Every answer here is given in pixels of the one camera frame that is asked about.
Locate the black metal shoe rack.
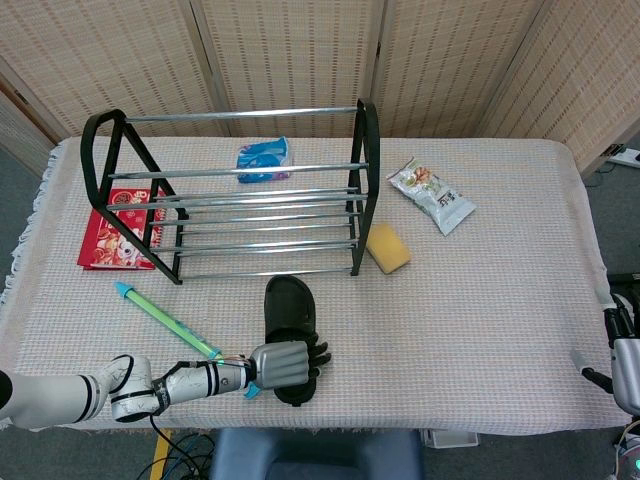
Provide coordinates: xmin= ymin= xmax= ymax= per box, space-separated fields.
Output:
xmin=80 ymin=98 xmax=382 ymax=286

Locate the floor cables bundle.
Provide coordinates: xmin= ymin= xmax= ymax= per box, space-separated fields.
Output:
xmin=134 ymin=429 xmax=216 ymax=480

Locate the white power strip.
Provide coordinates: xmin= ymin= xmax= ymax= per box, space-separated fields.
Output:
xmin=602 ymin=143 xmax=640 ymax=169

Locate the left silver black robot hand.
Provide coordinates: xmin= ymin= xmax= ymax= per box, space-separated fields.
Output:
xmin=248 ymin=335 xmax=333 ymax=391

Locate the blue robot base seat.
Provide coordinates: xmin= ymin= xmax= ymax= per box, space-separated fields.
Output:
xmin=209 ymin=427 xmax=426 ymax=480

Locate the yellow sponge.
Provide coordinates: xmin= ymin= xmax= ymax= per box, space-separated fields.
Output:
xmin=365 ymin=222 xmax=413 ymax=275

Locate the beige folding screen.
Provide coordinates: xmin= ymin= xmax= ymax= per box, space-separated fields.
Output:
xmin=0 ymin=0 xmax=640 ymax=176

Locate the green blue water pump toy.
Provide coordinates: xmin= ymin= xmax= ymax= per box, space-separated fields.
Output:
xmin=114 ymin=281 xmax=262 ymax=400

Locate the white green snack bag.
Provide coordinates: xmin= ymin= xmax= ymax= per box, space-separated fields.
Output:
xmin=386 ymin=156 xmax=477 ymax=237

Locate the blue tissue pack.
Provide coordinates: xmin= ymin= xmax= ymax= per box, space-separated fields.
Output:
xmin=236 ymin=135 xmax=293 ymax=185

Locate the black rubber slipper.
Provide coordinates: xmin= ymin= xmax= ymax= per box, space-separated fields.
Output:
xmin=263 ymin=275 xmax=322 ymax=408

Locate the red spiral calendar booklet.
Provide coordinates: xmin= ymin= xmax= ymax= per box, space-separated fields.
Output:
xmin=77 ymin=187 xmax=169 ymax=272

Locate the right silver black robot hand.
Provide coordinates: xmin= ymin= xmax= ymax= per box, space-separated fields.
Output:
xmin=571 ymin=292 xmax=640 ymax=416

